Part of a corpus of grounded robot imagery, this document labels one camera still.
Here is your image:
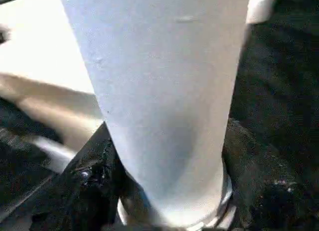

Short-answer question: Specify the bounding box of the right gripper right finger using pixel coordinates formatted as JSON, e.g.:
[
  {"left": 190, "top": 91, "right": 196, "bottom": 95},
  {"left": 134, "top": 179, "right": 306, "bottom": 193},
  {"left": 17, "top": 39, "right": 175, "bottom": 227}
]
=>
[{"left": 223, "top": 118, "right": 319, "bottom": 231}]

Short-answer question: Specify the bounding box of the white plastic table top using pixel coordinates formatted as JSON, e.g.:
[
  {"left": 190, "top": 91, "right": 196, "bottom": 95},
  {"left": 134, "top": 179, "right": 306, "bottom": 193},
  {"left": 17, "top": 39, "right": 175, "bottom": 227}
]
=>
[{"left": 0, "top": 0, "right": 237, "bottom": 231}]

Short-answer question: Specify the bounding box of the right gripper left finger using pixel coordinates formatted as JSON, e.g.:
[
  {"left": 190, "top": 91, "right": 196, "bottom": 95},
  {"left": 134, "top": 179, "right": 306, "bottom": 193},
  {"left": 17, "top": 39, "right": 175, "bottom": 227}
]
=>
[{"left": 32, "top": 121, "right": 150, "bottom": 231}]

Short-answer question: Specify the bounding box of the black glossy mat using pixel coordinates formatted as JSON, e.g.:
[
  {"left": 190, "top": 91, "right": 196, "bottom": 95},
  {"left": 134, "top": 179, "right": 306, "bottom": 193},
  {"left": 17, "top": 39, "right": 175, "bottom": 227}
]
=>
[{"left": 0, "top": 0, "right": 319, "bottom": 231}]

